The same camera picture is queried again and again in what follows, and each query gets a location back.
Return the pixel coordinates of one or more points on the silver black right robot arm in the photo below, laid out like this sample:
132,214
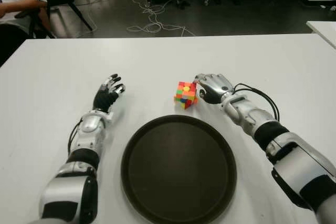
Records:
262,124

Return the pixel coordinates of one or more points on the white side table corner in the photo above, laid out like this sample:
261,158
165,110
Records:
325,31

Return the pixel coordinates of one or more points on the multicoloured Rubik's cube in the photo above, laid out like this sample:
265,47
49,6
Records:
185,95

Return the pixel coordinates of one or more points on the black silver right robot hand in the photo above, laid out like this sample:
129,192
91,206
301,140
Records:
215,90

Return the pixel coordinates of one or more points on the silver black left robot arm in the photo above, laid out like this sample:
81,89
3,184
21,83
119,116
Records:
88,129

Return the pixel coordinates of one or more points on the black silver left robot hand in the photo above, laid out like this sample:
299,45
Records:
105,98

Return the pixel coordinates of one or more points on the dark brown round plate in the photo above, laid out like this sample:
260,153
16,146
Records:
178,171

